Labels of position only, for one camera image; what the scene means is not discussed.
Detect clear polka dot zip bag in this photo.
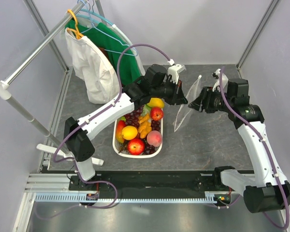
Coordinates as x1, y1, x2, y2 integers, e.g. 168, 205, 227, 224
174, 75, 202, 132

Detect green cabbage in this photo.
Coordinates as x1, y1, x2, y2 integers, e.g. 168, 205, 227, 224
141, 105, 151, 116

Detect purple cable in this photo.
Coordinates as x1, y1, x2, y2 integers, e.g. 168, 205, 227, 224
33, 43, 174, 219
205, 66, 290, 230

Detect pink peach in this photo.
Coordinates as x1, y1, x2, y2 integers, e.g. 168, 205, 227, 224
147, 130, 162, 147

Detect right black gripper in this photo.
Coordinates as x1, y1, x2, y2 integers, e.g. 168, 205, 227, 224
188, 86, 234, 113

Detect blue clothes hanger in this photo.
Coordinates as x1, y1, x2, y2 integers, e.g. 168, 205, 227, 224
76, 4, 129, 48

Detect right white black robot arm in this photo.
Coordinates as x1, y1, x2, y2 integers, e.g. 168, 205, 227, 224
188, 79, 290, 213

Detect orange clothes hanger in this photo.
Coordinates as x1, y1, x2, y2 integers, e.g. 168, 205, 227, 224
66, 9, 83, 40

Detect dark purple grape bunch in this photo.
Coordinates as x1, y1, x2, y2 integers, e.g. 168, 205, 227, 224
124, 107, 143, 128

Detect white shirt on hanger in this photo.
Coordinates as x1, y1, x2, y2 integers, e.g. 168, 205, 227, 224
65, 28, 119, 104

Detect yellow lemon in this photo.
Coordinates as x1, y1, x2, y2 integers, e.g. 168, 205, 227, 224
121, 126, 138, 140

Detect red apple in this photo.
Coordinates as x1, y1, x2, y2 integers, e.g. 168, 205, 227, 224
150, 107, 164, 121
128, 138, 145, 155

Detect yellow red mango back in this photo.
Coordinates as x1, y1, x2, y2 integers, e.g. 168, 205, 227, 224
147, 98, 164, 108

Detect white plastic fruit basket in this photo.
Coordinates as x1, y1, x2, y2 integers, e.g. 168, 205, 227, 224
113, 98, 164, 159

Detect green shirt on hanger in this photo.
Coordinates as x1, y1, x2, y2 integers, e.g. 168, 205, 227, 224
78, 23, 141, 85

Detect metal clothes rack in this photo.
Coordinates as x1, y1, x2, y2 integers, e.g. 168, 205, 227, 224
0, 0, 104, 167

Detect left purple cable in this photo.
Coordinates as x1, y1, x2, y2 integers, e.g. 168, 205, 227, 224
33, 43, 174, 219

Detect red yellow mango left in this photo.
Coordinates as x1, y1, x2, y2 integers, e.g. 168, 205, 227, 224
115, 120, 126, 144

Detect light blue cable duct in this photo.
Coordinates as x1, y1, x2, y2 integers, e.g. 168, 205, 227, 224
35, 192, 231, 204

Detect yellow ginger root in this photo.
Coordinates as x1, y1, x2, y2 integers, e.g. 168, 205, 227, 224
138, 114, 152, 139

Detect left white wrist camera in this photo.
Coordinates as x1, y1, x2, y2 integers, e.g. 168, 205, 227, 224
168, 64, 186, 84

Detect red apple front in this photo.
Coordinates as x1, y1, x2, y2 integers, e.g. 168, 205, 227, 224
128, 138, 145, 155

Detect dark grape bunch right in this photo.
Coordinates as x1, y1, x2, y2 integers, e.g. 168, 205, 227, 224
143, 120, 162, 155

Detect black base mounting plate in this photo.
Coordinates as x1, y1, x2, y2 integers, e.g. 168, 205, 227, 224
68, 169, 256, 196

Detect red apple back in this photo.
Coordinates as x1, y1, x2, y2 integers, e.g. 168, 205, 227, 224
150, 107, 164, 121

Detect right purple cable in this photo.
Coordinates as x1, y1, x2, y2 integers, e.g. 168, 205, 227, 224
205, 66, 290, 230

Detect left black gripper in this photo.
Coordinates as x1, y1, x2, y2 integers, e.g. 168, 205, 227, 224
151, 78, 188, 106

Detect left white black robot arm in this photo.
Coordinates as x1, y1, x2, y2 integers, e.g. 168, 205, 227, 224
64, 64, 188, 190

